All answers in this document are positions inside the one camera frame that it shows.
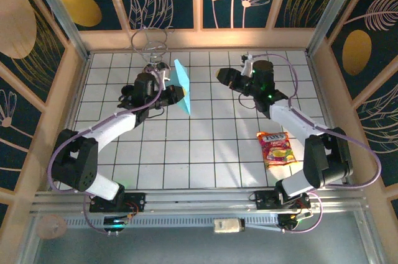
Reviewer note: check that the light blue paper sheet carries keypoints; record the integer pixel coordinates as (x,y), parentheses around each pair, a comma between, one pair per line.
(182,74)

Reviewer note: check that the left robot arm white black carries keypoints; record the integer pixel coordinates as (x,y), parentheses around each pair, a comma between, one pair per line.
(109,127)

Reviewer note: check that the dark blue mug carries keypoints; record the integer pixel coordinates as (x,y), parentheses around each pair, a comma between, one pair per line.
(126,90)

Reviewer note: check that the colourful candy bag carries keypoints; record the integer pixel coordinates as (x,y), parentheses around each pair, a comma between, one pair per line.
(276,150)

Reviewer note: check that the black controller box green light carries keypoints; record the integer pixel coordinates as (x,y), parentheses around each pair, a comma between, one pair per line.
(115,224)
(292,222)

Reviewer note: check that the small white box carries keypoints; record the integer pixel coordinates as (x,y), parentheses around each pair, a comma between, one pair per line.
(229,225)

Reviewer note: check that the round wooden disc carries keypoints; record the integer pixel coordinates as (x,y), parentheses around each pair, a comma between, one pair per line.
(51,227)

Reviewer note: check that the aluminium frame post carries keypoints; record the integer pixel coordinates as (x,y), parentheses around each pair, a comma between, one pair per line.
(332,9)
(59,12)

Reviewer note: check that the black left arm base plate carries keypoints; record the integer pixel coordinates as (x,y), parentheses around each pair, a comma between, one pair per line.
(138,202)

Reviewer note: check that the aluminium mounting rail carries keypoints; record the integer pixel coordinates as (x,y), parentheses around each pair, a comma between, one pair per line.
(202,202)

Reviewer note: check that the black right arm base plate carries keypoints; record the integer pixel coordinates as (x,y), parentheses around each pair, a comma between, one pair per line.
(264,200)

